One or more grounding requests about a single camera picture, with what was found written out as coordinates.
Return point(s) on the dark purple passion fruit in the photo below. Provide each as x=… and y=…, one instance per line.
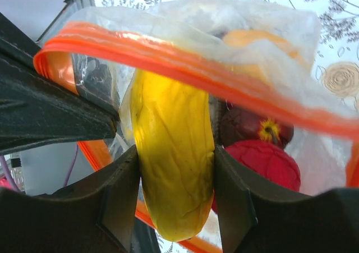
x=239, y=124

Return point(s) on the floral patterned table mat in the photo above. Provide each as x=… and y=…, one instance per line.
x=324, y=162

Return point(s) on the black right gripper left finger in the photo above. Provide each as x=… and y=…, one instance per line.
x=95, y=214

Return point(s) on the clear zip top bag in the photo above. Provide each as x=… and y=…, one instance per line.
x=100, y=65

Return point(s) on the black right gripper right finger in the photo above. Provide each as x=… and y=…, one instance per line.
x=257, y=215

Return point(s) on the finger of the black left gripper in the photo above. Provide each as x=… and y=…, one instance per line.
x=36, y=111

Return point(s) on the red fruit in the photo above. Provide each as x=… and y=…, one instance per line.
x=267, y=160

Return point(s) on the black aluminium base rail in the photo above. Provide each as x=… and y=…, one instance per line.
x=71, y=6

